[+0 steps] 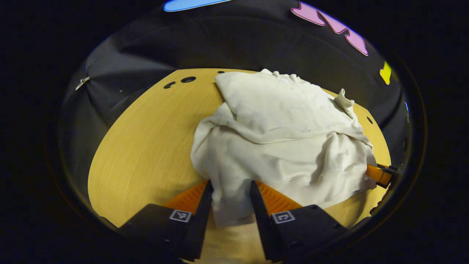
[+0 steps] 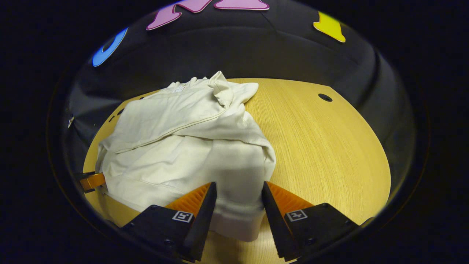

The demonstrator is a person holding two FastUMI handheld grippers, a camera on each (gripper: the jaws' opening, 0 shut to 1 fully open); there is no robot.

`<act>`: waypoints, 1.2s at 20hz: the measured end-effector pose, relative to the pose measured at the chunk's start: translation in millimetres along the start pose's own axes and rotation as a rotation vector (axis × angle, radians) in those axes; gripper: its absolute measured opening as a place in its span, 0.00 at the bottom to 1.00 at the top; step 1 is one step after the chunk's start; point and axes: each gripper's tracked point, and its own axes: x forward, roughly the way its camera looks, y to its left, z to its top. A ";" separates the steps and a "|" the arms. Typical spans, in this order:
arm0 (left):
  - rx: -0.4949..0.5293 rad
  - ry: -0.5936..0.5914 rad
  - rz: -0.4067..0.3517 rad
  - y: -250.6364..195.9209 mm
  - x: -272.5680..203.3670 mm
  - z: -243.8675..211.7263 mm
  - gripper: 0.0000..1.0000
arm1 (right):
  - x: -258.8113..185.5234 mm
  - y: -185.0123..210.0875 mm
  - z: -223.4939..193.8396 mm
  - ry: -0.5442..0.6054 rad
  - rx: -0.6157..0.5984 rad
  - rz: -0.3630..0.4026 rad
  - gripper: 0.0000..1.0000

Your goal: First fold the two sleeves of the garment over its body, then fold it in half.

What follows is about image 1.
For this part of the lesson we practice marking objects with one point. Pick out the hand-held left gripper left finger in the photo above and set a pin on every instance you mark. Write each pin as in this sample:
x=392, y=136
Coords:
x=201, y=227

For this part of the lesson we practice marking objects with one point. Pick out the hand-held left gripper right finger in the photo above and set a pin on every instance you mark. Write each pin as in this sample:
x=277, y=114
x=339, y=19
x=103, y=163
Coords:
x=264, y=227

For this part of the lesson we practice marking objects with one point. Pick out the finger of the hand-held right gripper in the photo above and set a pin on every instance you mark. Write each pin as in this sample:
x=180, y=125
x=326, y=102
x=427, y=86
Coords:
x=379, y=175

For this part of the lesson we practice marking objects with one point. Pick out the white sweatshirt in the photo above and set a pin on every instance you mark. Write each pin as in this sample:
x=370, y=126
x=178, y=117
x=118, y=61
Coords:
x=278, y=146

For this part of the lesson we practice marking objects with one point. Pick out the small white clip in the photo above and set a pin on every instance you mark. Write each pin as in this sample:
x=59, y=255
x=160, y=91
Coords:
x=82, y=82

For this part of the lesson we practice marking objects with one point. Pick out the black backdrop cloth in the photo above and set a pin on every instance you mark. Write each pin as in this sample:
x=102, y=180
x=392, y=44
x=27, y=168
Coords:
x=220, y=36

